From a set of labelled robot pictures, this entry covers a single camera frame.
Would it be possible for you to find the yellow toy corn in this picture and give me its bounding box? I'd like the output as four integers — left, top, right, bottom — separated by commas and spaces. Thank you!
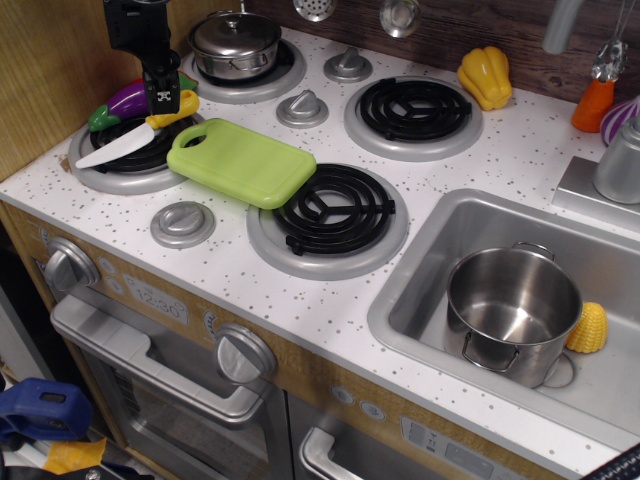
565, 302, 609, 354

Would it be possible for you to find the hanging steel strainer spoon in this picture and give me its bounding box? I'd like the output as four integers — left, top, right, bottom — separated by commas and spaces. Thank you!
293, 0, 338, 22

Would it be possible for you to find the right oven dial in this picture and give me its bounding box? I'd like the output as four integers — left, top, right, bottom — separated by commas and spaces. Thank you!
214, 323, 277, 385

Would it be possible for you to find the white knife yellow handle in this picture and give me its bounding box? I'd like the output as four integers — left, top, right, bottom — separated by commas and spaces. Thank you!
76, 90, 200, 169

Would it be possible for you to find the grey sink basin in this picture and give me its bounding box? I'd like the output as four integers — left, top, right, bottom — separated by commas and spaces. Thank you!
368, 189, 639, 450

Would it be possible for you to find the grey dishwasher door handle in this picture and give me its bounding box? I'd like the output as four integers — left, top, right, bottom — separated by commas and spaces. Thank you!
299, 427, 362, 480

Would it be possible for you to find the purple white toy onion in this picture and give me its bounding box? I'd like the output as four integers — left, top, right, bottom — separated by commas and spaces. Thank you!
600, 96, 639, 146

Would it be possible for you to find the grey stovetop knob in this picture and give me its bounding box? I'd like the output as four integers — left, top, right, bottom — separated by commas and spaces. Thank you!
323, 47, 373, 83
276, 90, 329, 129
150, 201, 216, 249

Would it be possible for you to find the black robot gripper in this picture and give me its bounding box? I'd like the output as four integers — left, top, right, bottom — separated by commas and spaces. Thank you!
103, 0, 180, 115

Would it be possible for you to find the yellow cloth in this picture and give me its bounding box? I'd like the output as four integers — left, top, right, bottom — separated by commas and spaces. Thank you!
43, 439, 107, 475

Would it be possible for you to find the hanging clear utensil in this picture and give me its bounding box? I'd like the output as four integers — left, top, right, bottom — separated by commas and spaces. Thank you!
591, 0, 637, 83

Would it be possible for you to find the grey stovetop knob front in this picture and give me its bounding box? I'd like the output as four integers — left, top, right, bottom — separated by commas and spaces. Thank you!
150, 201, 216, 249

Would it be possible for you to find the hanging steel ladle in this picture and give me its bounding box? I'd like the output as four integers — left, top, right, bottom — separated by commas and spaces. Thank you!
379, 0, 421, 39

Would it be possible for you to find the grey stovetop knob middle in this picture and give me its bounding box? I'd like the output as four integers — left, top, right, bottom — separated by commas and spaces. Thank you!
276, 90, 329, 129

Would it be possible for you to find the front left black burner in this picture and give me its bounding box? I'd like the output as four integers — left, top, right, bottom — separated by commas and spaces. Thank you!
68, 112, 206, 195

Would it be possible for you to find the oven dial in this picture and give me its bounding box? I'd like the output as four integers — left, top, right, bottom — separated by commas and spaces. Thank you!
44, 237, 100, 292
214, 323, 277, 385

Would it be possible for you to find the red toy chili pepper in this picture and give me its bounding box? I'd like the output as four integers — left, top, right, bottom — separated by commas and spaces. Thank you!
178, 71, 199, 91

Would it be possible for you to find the grey faucet handle cylinder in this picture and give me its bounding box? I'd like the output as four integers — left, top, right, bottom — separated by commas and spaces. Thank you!
593, 116, 639, 205

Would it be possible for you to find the yellow toy bell pepper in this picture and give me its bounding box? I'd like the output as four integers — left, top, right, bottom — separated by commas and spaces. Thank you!
457, 46, 512, 111

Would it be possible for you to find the blue clamp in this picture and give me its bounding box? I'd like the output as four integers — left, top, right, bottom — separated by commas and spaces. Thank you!
1, 378, 93, 441

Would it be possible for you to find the grey stovetop knob back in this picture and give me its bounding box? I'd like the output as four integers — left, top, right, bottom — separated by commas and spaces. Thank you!
323, 47, 373, 83

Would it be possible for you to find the lidded steel pot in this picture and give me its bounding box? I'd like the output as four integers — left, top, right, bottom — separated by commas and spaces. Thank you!
188, 11, 282, 81

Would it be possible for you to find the left oven dial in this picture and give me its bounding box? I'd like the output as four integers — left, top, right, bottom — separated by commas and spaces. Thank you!
44, 237, 100, 292

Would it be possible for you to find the black burner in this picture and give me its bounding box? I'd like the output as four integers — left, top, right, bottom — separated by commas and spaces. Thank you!
246, 164, 409, 281
68, 112, 206, 195
344, 76, 483, 162

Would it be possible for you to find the grey oven door handle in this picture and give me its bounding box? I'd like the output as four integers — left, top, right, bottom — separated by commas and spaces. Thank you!
51, 296, 264, 430

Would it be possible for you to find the front right black burner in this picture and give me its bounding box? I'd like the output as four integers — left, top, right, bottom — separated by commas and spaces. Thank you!
246, 164, 409, 281

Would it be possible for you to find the orange toy carrot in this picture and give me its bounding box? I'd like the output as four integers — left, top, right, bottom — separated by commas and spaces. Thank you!
571, 79, 615, 133

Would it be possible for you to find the purple toy eggplant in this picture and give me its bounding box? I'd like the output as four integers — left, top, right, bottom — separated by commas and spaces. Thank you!
88, 79, 150, 132

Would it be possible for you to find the back right black burner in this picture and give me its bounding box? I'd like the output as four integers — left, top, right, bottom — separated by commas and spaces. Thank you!
344, 76, 483, 162

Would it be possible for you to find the green plastic cutting board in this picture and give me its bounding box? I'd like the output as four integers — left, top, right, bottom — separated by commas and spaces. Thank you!
167, 118, 317, 210

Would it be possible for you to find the open steel pot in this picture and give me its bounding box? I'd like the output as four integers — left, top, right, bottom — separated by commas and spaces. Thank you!
444, 242, 583, 388

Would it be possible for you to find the grey faucet spout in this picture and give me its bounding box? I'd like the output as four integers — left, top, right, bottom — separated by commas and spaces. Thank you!
542, 0, 585, 55

